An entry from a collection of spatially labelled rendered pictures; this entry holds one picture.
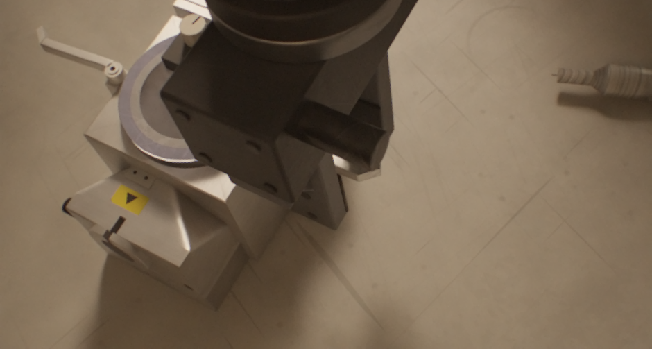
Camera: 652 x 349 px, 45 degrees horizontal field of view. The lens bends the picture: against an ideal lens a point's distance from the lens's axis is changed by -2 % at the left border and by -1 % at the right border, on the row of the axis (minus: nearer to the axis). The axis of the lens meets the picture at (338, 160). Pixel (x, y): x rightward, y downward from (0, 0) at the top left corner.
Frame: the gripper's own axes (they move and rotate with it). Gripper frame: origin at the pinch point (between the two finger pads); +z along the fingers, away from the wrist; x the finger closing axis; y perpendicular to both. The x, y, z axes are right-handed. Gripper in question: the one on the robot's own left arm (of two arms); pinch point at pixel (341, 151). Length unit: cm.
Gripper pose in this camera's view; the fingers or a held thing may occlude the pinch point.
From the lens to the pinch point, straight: 40.8
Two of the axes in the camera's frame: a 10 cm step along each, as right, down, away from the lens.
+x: 4.8, -8.0, 3.7
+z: 1.0, 4.7, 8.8
